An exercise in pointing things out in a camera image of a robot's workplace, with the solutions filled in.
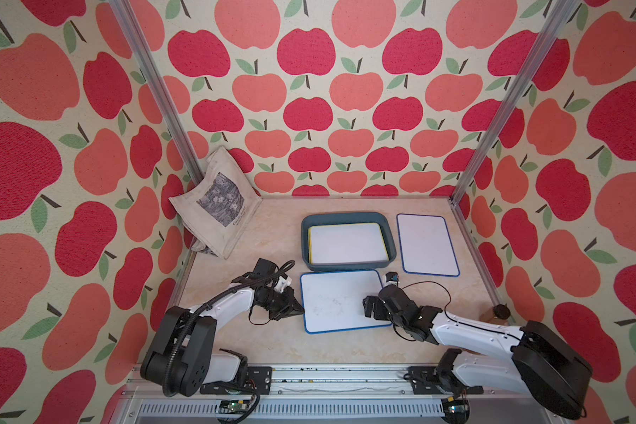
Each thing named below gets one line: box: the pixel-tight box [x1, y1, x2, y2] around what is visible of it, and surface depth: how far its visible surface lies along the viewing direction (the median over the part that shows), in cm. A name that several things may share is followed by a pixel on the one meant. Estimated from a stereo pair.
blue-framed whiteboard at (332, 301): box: [300, 269, 393, 335], surface depth 88 cm
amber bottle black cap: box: [492, 302, 512, 320], surface depth 80 cm
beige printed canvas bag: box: [168, 145, 263, 260], surface depth 106 cm
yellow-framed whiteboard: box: [308, 222, 390, 265], surface depth 104 cm
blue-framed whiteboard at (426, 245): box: [396, 213, 461, 277], surface depth 107 cm
